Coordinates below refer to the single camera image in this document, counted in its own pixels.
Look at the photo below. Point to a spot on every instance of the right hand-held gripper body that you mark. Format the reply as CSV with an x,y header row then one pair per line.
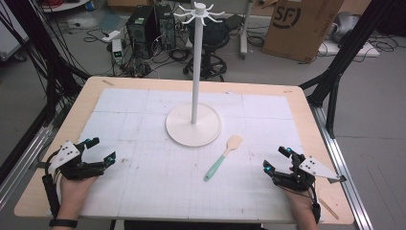
x,y
316,168

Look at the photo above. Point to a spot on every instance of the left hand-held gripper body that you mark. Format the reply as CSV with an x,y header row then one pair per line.
x,y
68,153

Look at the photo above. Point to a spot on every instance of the person's right hand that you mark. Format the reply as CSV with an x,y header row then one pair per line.
x,y
300,201

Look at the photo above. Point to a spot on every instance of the person's left hand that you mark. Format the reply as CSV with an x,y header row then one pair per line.
x,y
72,195

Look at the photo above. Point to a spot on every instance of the thin wooden stick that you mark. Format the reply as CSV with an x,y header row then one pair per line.
x,y
328,209

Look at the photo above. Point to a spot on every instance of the black wristband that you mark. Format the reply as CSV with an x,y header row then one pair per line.
x,y
63,223

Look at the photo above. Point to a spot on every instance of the white gridded mat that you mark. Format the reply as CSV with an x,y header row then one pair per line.
x,y
178,188

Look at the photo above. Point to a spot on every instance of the white hook rack stand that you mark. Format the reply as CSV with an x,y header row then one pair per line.
x,y
193,126

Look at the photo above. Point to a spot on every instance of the small white device green display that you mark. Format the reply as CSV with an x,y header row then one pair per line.
x,y
117,51

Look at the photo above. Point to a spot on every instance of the white power strip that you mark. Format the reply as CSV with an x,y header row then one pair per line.
x,y
111,36

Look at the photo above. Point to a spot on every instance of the white foam board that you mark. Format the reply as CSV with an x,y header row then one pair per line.
x,y
348,49

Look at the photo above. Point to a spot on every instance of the large black computer tower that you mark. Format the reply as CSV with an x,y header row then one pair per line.
x,y
142,32

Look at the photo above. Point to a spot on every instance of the brown cardboard box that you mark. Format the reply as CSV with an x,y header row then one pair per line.
x,y
300,28

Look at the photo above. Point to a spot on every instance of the white metal stand pole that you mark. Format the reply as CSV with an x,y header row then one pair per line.
x,y
245,28

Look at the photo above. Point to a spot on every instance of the slim black computer tower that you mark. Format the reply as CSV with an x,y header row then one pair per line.
x,y
166,27

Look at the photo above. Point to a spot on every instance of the black office stool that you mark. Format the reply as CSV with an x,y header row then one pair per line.
x,y
209,35

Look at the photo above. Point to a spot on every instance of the grey rounded object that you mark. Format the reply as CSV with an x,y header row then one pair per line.
x,y
346,25

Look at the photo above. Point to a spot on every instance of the aluminium rail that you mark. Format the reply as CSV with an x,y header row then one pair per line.
x,y
341,166
22,163

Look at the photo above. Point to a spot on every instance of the black metal frame stand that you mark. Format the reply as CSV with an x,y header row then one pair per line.
x,y
48,57
344,54

